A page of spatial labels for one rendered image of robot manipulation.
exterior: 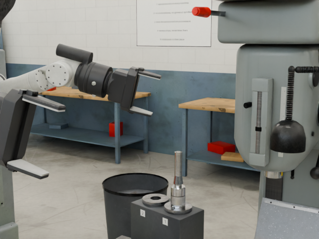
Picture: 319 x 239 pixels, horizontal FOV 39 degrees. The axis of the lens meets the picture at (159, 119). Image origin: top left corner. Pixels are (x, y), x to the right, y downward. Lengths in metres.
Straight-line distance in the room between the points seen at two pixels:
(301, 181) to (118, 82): 0.76
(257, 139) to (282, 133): 0.17
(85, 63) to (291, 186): 0.84
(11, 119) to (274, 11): 0.64
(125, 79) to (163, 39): 5.15
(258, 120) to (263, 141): 0.05
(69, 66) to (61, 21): 6.34
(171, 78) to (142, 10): 1.05
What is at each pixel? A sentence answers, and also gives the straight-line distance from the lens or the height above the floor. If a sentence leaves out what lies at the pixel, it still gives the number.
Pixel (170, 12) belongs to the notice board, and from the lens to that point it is 6.29.
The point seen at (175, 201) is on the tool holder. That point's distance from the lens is 1.44.
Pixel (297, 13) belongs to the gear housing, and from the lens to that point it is 1.06.
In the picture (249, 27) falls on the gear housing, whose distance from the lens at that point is 1.09.
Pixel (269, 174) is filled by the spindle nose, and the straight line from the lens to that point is 1.23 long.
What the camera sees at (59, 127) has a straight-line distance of 7.25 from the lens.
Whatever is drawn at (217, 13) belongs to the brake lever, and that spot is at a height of 1.70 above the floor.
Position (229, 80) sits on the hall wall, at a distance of 5.87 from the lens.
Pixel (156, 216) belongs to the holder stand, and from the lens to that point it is 1.46.
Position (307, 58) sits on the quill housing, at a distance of 1.11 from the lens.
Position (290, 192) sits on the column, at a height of 1.11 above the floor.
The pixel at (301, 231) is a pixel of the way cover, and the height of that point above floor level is 1.00.
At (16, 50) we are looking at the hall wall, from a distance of 8.39.
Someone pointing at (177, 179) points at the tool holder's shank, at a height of 1.21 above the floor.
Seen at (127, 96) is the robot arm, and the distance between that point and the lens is 1.20.
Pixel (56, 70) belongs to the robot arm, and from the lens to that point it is 1.22.
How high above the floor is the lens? 1.64
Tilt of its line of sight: 10 degrees down
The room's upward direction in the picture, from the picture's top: straight up
